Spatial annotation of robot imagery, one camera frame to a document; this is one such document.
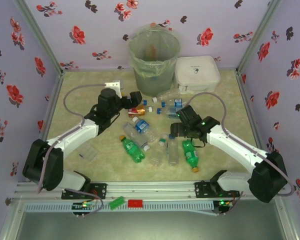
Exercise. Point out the clear bottle blue cap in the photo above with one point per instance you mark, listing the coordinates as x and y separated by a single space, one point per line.
168 113
173 153

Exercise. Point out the green bottle yellow cap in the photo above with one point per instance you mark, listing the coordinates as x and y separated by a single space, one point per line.
133 150
190 156

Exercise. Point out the blue label bottle white cap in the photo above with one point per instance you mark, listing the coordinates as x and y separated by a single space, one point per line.
142 126

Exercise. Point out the clear bottle green white cap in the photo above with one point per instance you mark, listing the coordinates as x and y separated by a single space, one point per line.
158 153

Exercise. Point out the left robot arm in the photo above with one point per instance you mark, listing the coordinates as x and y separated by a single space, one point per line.
77 135

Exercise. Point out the grey mesh waste bin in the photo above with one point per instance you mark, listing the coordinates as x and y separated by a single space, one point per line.
152 86

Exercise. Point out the clear plastic bin liner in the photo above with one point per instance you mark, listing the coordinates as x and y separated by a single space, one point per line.
140 68

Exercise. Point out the white plastic lidded box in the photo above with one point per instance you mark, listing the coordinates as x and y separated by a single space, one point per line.
197 72

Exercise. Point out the clear plastic tray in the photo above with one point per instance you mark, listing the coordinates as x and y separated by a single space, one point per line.
88 153

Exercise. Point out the small controller board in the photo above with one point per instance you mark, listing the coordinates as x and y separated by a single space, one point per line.
77 206
223 206

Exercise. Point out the red plastic block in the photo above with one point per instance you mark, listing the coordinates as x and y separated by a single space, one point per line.
135 203

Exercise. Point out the green plastic block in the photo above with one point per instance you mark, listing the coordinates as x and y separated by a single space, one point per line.
116 202

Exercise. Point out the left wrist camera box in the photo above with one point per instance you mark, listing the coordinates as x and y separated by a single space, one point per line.
113 85

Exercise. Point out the aluminium side rail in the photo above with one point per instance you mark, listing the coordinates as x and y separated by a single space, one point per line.
53 100
245 95

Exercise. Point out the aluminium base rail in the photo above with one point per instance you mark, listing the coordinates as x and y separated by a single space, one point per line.
150 188

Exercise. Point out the aluminium frame post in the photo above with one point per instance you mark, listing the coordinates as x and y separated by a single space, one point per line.
285 220
256 37
11 220
42 37

